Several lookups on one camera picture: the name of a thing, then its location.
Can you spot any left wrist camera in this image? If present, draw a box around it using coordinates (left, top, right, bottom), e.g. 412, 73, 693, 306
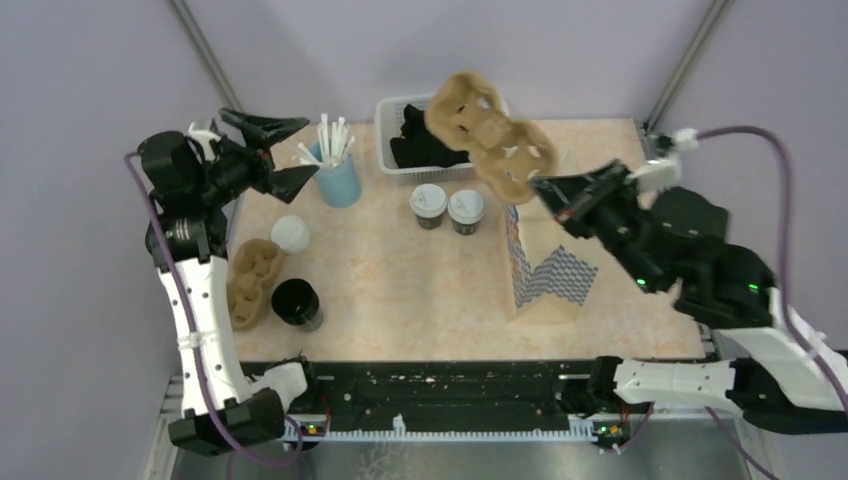
187, 119, 222, 161

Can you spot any white plastic basket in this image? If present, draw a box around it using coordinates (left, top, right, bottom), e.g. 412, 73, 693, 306
375, 92, 476, 184

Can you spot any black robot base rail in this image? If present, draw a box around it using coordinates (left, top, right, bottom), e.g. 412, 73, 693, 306
238, 357, 717, 452

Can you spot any blue straw holder cup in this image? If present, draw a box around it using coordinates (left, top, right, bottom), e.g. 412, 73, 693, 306
313, 153, 362, 208

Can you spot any brown cardboard cup carrier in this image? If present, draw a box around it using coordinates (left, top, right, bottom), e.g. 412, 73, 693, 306
226, 238, 286, 331
424, 70, 559, 205

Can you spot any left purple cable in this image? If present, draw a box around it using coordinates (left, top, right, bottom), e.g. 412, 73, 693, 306
123, 152, 306, 480

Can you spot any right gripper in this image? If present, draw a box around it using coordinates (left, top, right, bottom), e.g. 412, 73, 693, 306
530, 159, 667, 296

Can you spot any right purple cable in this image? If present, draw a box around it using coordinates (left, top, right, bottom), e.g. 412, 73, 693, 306
596, 125, 848, 480

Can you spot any checkered paper takeout bag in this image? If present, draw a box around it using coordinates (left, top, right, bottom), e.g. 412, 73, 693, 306
504, 199, 602, 325

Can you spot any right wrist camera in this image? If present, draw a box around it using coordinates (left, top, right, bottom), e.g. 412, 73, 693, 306
627, 128, 698, 193

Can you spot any black paper cup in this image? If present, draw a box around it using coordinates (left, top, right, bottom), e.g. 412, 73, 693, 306
270, 278, 324, 332

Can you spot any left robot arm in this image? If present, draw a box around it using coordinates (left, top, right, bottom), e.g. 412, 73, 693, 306
124, 108, 321, 457

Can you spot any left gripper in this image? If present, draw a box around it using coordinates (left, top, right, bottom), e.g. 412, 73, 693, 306
196, 106, 319, 206

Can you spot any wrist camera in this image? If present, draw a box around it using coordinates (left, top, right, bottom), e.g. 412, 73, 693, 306
187, 119, 222, 161
627, 128, 698, 193

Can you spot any dark printed coffee cup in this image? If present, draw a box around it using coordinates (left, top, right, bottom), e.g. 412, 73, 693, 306
452, 220, 480, 236
415, 214, 444, 230

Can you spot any white lid stack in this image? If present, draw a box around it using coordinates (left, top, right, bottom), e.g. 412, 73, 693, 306
269, 215, 311, 254

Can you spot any purple cable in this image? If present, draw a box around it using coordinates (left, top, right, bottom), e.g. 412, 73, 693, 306
596, 125, 848, 480
123, 152, 306, 480

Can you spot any black cloth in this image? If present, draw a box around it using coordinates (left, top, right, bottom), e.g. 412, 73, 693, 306
389, 104, 470, 169

